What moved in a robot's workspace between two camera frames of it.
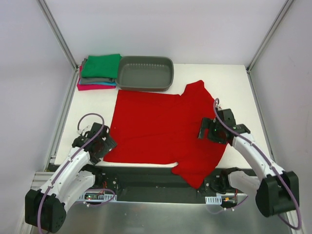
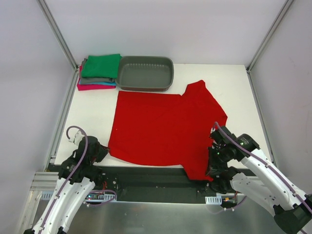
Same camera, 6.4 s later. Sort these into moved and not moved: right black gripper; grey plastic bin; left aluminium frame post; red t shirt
Moved: right black gripper
Not moved: grey plastic bin; red t shirt; left aluminium frame post
